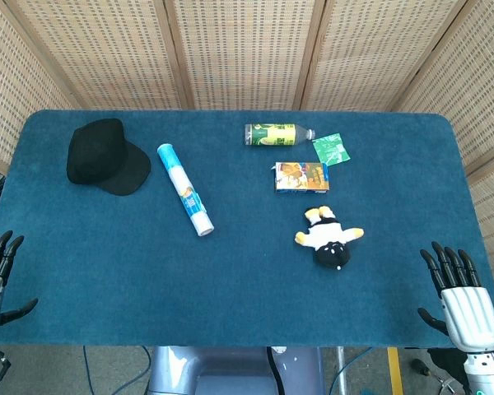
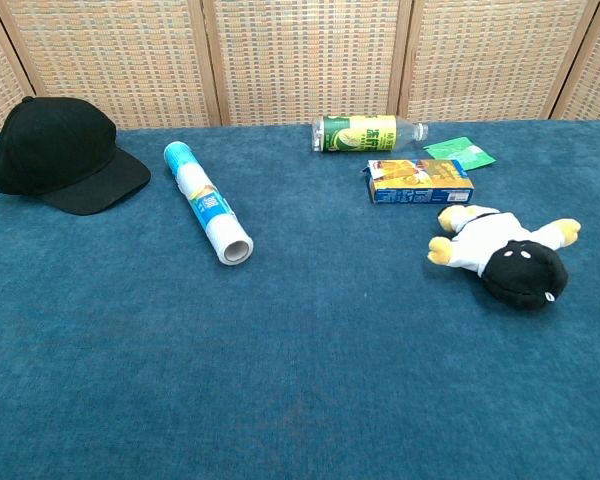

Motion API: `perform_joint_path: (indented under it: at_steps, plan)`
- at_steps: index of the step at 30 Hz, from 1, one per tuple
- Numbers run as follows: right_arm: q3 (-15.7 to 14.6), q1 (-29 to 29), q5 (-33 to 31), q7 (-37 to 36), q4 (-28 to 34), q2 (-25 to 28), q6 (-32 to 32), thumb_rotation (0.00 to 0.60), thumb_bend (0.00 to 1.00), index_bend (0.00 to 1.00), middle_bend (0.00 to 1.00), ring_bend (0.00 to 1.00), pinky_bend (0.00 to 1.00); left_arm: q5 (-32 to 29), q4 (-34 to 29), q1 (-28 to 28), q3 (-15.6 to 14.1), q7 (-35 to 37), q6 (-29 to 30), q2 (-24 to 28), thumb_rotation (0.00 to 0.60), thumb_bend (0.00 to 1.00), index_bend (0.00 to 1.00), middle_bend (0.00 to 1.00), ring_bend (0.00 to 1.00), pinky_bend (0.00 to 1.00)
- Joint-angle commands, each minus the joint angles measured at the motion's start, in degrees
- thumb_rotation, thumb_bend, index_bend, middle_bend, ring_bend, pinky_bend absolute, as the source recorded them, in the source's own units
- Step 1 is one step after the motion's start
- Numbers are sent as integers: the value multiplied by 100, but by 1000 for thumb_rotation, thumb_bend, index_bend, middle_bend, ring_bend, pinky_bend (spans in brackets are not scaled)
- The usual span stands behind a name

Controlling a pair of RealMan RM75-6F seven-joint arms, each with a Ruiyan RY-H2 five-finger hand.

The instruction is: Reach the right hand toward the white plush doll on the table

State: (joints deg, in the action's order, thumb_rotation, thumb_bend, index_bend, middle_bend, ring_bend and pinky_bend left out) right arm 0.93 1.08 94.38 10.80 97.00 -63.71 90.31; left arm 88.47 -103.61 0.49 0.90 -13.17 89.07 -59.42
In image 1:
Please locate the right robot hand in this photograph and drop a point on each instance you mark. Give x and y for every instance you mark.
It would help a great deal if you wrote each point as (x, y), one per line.
(469, 312)

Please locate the blue table cloth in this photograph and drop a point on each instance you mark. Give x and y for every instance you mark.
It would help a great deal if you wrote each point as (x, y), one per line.
(247, 230)

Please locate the bamboo folding screen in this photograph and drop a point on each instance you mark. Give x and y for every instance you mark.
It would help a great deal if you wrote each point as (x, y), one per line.
(247, 53)

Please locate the green label plastic bottle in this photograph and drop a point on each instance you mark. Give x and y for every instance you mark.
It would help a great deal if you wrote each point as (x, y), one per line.
(276, 135)

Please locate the orange blue snack box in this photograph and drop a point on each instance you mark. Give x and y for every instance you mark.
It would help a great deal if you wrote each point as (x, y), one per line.
(301, 177)

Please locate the blue white plastic roll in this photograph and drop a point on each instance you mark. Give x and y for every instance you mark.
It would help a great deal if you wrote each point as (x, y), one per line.
(184, 189)

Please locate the black baseball cap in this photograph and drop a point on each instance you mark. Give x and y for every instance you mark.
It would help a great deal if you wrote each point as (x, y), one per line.
(107, 157)

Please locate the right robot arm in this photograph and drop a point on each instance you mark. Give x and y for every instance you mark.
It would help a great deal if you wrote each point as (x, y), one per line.
(486, 373)

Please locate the black and white plush toy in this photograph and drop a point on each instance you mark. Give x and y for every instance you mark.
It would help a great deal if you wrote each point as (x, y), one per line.
(328, 240)

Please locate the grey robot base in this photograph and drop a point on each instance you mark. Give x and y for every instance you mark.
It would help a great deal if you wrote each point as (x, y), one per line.
(234, 370)

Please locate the green snack packet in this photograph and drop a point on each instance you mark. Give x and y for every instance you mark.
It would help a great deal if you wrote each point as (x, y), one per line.
(332, 149)

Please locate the metal table leg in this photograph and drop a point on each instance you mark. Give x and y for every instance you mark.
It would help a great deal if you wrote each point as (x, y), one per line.
(341, 370)

